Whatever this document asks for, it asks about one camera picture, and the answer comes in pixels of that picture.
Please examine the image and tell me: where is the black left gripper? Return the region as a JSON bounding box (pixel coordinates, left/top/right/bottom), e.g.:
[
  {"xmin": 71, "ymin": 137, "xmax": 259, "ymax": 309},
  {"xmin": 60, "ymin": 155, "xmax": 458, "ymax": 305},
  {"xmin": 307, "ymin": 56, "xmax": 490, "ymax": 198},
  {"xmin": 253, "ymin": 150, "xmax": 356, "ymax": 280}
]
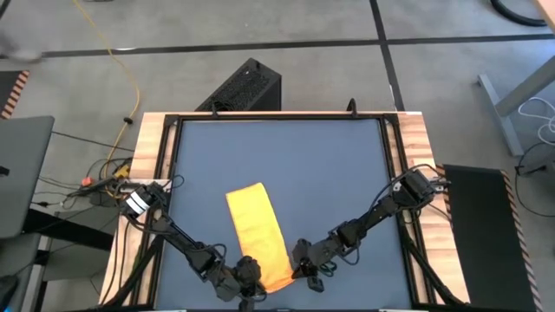
[{"xmin": 216, "ymin": 255, "xmax": 269, "ymax": 311}]

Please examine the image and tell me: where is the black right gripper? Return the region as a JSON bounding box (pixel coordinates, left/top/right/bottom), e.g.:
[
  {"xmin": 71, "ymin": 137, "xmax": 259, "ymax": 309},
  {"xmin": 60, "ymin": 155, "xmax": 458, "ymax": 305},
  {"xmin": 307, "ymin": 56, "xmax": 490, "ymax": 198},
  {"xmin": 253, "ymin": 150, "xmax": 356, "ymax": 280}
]
[{"xmin": 291, "ymin": 237, "xmax": 348, "ymax": 294}]

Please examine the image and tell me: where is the orange microfibre towel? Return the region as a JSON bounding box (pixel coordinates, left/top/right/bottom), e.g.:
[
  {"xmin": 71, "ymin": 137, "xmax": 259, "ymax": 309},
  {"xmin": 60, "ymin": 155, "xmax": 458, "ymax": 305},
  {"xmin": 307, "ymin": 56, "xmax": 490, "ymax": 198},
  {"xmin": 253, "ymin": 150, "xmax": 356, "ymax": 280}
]
[{"xmin": 225, "ymin": 181, "xmax": 297, "ymax": 295}]

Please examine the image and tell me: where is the wooden table board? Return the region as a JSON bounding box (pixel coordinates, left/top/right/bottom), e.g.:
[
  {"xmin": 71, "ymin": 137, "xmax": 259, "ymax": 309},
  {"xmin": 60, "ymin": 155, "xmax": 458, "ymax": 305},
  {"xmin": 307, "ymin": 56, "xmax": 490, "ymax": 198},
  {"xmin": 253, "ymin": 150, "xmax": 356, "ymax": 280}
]
[{"xmin": 98, "ymin": 110, "xmax": 472, "ymax": 307}]

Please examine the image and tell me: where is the black mat with striped edge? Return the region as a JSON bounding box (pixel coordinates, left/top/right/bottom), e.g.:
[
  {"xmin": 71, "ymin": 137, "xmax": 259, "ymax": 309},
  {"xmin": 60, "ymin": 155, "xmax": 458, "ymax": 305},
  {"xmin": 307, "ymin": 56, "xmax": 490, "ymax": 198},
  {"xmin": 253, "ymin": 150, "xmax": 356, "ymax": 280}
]
[
  {"xmin": 441, "ymin": 163, "xmax": 543, "ymax": 312},
  {"xmin": 0, "ymin": 69, "xmax": 30, "ymax": 120}
]

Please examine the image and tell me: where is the black computer tower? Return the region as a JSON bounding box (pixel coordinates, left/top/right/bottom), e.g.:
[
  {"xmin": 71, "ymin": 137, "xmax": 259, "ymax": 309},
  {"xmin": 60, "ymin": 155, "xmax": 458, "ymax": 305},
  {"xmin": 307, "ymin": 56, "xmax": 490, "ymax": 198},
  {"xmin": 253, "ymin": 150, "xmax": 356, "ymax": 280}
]
[{"xmin": 194, "ymin": 57, "xmax": 283, "ymax": 113}]

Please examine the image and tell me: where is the grey metal desk leg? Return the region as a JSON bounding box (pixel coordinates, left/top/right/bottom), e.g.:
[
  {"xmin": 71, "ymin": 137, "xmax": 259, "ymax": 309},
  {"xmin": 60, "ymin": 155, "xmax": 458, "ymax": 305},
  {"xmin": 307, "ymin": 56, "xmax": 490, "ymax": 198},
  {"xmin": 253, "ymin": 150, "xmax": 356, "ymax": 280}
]
[{"xmin": 476, "ymin": 55, "xmax": 555, "ymax": 157}]

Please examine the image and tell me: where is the grey laptop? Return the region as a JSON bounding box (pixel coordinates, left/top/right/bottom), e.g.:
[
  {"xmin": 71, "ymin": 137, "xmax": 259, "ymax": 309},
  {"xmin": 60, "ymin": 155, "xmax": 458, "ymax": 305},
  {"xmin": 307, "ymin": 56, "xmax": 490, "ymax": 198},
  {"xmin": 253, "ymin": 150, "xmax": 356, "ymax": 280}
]
[{"xmin": 0, "ymin": 115, "xmax": 56, "ymax": 240}]

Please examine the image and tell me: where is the light wooden desk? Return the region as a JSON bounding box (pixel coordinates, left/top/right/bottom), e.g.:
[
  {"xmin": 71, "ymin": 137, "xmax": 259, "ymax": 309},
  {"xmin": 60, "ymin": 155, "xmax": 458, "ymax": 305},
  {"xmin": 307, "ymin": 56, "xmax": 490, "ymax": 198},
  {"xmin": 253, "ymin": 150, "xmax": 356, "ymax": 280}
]
[{"xmin": 533, "ymin": 0, "xmax": 555, "ymax": 34}]

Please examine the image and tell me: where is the black cable bundle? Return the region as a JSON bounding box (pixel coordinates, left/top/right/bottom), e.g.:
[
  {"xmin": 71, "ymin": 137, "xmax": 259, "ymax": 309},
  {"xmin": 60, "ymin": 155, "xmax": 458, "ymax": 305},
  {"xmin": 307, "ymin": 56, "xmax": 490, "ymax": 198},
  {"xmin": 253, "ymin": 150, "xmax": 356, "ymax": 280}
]
[
  {"xmin": 101, "ymin": 211, "xmax": 168, "ymax": 309},
  {"xmin": 396, "ymin": 207, "xmax": 467, "ymax": 307}
]

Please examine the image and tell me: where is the black table frame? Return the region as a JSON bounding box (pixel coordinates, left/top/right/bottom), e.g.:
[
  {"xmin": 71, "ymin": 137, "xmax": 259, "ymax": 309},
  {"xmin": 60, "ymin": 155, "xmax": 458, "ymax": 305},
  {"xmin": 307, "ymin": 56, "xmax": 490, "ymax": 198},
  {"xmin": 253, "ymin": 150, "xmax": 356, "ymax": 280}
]
[{"xmin": 153, "ymin": 113, "xmax": 417, "ymax": 311}]

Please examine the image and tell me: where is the yellow cable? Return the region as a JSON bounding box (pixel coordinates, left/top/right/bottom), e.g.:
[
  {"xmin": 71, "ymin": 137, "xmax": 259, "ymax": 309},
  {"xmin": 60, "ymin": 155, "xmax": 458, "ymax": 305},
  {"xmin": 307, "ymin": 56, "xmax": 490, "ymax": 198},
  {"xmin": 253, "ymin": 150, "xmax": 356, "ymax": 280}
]
[{"xmin": 71, "ymin": 0, "xmax": 140, "ymax": 181}]

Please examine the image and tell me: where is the white cable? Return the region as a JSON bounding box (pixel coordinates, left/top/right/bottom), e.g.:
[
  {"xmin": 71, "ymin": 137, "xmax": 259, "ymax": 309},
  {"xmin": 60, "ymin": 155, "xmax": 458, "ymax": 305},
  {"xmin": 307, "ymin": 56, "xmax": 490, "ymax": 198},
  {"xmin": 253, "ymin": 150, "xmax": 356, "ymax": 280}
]
[{"xmin": 517, "ymin": 95, "xmax": 555, "ymax": 146}]

